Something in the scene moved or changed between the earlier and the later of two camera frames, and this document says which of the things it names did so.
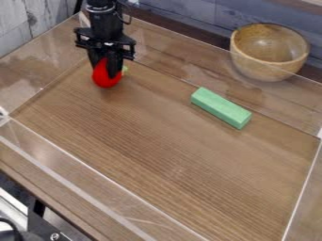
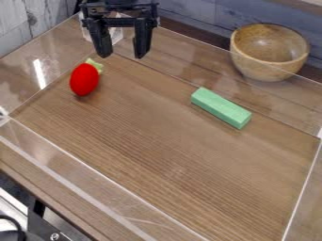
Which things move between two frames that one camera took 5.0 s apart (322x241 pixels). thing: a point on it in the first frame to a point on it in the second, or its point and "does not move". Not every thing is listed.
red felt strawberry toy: x=100 y=78 to x=84 y=77
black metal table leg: x=39 y=208 does not move
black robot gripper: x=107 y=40 to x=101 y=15
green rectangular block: x=222 y=108 does not move
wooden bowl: x=267 y=51 does not move
